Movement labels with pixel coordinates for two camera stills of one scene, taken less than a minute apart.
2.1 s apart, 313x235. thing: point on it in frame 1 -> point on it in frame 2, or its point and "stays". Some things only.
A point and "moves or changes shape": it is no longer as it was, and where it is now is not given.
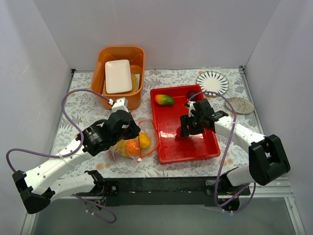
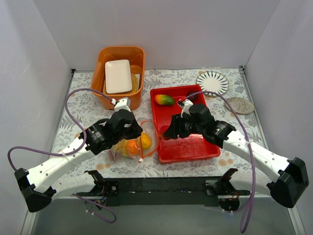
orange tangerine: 132,147 stays
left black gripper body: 132,128 stays
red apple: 178,131 moves or changes shape
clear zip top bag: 136,148 stays
